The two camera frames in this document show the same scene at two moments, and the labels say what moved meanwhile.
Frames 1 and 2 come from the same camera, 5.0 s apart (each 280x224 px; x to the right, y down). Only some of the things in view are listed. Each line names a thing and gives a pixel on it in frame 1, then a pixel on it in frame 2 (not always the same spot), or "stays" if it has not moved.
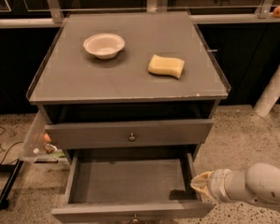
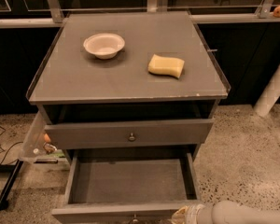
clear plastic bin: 37,147 stays
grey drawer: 89,135 stays
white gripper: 217,184 → 204,215
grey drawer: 111,186 stays
